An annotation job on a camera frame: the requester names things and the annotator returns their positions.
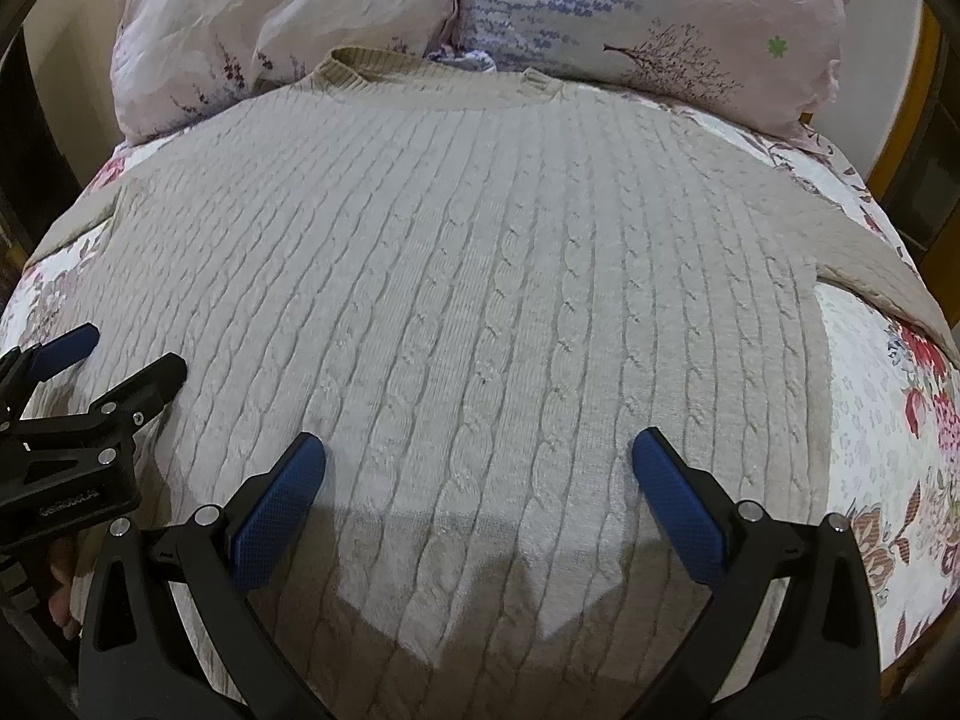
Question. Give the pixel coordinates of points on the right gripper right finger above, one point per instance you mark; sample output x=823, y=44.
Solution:
x=820, y=661

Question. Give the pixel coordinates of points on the beige cable knit sweater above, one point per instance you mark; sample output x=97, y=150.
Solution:
x=475, y=290

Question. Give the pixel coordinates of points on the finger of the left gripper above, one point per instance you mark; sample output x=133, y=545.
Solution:
x=24, y=368
x=124, y=409

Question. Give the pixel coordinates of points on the pink floral pillow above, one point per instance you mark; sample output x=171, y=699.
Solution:
x=176, y=62

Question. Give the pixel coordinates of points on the person's left hand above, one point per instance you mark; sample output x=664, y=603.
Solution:
x=62, y=565

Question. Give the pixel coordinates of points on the floral white bedspread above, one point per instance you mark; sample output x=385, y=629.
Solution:
x=894, y=397

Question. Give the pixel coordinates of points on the blue lavender print pillow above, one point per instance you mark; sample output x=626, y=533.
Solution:
x=763, y=64

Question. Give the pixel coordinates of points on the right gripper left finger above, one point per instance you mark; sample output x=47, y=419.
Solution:
x=137, y=661

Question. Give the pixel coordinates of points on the wooden headboard frame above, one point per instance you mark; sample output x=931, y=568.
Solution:
x=915, y=178

